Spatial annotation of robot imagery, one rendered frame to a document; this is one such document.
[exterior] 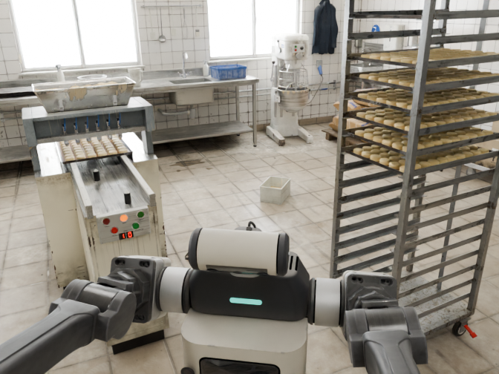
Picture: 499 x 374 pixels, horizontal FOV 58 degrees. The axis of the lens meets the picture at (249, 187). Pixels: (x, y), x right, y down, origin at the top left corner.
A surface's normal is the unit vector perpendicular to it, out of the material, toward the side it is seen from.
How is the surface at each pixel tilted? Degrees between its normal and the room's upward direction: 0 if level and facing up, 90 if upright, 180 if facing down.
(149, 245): 90
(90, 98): 115
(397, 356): 17
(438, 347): 0
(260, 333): 0
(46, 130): 90
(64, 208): 90
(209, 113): 90
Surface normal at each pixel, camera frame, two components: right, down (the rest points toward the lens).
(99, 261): 0.44, 0.33
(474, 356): -0.02, -0.93
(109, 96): 0.40, 0.69
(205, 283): -0.16, 0.37
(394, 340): -0.11, -0.99
